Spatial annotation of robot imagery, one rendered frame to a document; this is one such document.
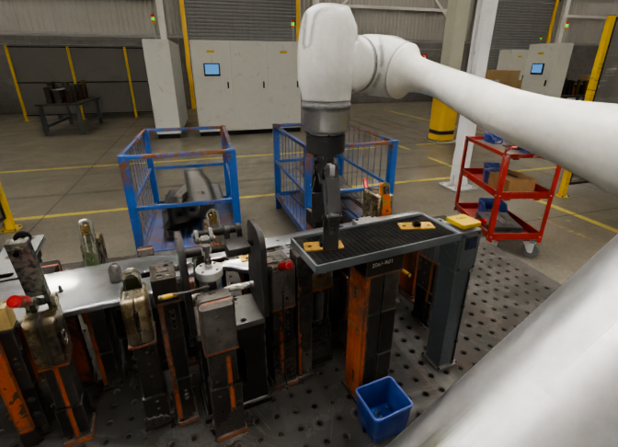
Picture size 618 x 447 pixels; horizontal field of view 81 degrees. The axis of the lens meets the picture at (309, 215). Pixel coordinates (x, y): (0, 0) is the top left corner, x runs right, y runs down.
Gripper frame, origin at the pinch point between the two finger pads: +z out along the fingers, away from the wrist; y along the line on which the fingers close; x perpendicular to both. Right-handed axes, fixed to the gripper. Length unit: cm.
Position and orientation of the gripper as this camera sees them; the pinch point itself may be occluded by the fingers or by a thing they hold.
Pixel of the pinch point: (324, 229)
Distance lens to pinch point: 76.8
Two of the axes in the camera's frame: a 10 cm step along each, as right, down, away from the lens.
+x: -9.9, 0.6, -1.4
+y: -1.5, -3.8, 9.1
